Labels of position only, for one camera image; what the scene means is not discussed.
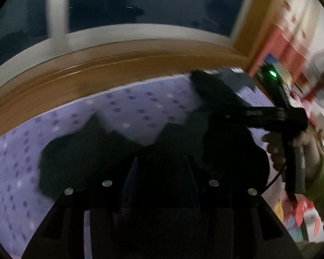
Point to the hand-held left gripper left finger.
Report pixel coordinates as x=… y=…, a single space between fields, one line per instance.
x=131 y=186

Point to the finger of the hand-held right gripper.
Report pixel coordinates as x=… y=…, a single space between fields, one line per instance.
x=218 y=94

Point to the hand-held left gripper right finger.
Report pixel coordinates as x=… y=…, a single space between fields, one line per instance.
x=191 y=188

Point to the dark teal garment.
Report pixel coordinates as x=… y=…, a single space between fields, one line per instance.
x=83 y=153

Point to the person's right hand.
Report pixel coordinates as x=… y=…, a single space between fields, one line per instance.
x=311 y=156

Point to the electric fan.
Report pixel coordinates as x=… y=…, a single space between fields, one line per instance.
x=320 y=67

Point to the pink curtain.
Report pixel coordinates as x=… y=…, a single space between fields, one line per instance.
x=283 y=45

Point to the colourful printed bedding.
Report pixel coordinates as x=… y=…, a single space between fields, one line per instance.
x=299 y=215

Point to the purple dotted bed sheet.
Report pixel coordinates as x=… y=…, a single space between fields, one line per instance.
x=29 y=167

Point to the wooden window surround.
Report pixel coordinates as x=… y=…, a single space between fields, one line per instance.
x=97 y=70

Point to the window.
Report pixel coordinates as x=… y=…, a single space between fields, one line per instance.
x=124 y=2

